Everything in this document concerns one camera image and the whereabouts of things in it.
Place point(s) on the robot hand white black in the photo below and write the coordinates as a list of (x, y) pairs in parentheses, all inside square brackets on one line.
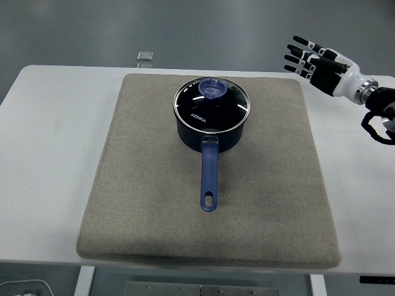
[(347, 80)]

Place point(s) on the glass pot lid blue knob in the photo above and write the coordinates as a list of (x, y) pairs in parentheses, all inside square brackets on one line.
[(197, 108)]

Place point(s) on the black flat bar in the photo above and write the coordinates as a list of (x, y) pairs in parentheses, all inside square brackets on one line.
[(376, 279)]

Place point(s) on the small silver floor plate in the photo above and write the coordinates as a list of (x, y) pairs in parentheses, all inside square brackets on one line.
[(145, 55)]

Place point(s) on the white table leg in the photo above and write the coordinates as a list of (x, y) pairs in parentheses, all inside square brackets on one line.
[(318, 286), (84, 282)]

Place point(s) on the beige fabric mat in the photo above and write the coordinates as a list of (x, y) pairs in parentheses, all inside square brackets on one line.
[(139, 200)]

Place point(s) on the grey metal plate with screws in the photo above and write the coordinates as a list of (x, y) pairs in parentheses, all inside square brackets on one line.
[(154, 290)]

